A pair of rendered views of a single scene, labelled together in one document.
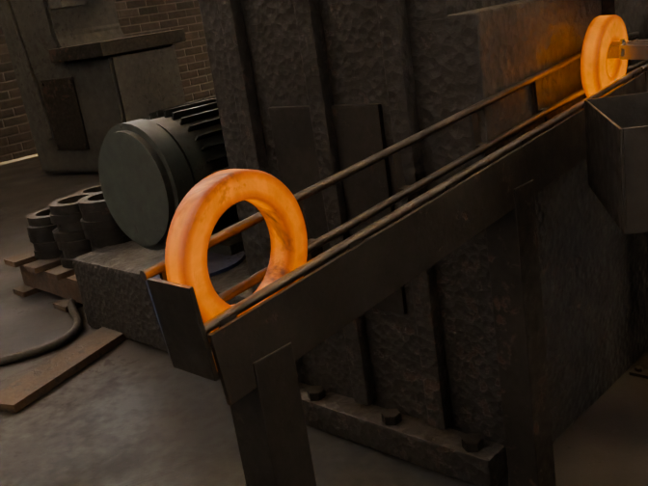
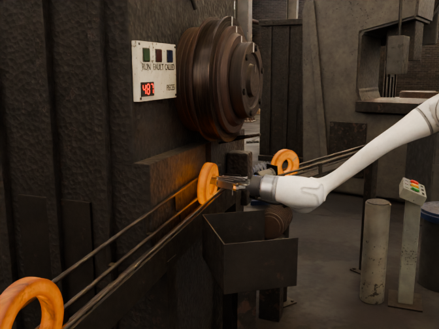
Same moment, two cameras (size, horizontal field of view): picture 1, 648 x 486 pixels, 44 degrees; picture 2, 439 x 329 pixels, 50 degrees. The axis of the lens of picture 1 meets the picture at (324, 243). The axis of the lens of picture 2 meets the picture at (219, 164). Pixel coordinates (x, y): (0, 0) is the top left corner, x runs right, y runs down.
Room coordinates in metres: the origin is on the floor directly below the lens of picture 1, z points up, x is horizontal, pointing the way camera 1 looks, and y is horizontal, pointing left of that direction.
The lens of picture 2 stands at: (-0.06, 0.11, 1.15)
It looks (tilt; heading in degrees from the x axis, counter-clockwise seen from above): 11 degrees down; 335
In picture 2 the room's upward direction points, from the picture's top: straight up
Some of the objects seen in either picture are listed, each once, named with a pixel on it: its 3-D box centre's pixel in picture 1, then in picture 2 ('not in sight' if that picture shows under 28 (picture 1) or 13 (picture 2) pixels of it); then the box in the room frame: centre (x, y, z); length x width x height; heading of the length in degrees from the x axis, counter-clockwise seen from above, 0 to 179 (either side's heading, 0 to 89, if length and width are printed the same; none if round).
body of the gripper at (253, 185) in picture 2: not in sight; (249, 185); (1.37, -0.68, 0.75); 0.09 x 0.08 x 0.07; 45
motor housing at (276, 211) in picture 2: not in sight; (274, 260); (1.73, -1.02, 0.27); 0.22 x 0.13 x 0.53; 134
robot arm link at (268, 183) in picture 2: not in sight; (269, 187); (1.32, -0.73, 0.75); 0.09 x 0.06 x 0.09; 135
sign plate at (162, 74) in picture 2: not in sight; (156, 71); (1.44, -0.37, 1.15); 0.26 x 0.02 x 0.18; 134
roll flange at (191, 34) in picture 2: not in sight; (204, 80); (1.66, -0.63, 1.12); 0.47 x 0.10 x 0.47; 134
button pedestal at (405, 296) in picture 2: not in sight; (409, 243); (1.55, -1.69, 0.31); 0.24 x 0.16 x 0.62; 134
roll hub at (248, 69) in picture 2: not in sight; (247, 80); (1.53, -0.75, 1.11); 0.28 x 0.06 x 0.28; 134
